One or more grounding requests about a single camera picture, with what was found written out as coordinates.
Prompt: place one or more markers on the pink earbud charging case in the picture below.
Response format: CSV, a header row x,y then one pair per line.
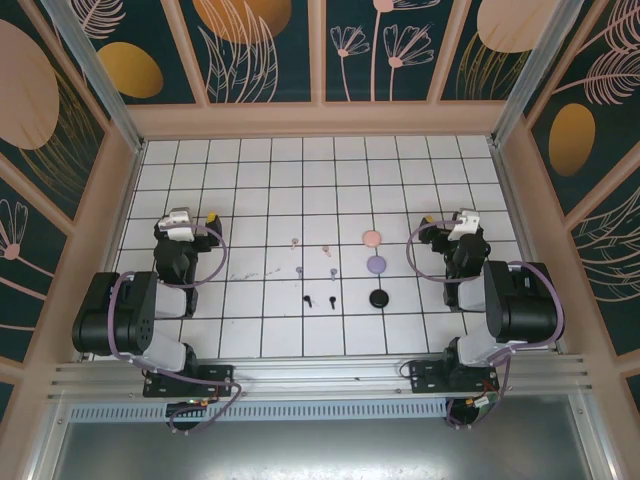
x,y
371,238

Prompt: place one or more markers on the purple earbud charging case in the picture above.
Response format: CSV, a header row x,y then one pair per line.
x,y
376,263

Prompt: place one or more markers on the black earbud charging case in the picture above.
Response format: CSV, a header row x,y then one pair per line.
x,y
378,298

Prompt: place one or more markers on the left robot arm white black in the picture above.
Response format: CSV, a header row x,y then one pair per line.
x,y
135,305

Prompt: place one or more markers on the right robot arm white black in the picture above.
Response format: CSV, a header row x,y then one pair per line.
x,y
525,310

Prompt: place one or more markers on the small green circuit board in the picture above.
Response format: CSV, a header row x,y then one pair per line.
x,y
482,402

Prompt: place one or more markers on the grey metal sheet panel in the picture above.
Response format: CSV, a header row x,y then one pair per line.
x,y
325,450

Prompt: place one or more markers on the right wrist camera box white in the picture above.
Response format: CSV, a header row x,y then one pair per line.
x,y
465,222

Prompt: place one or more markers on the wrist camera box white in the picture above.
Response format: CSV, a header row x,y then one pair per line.
x,y
177,220
465,222

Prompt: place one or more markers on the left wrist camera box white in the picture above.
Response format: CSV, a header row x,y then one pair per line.
x,y
177,220

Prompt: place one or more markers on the aluminium side rail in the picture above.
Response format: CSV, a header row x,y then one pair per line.
x,y
131,185
511,190

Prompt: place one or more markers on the aluminium corner post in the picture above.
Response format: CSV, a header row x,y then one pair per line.
x,y
537,75
102,85

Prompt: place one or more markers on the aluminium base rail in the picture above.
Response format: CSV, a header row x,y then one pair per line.
x,y
325,372

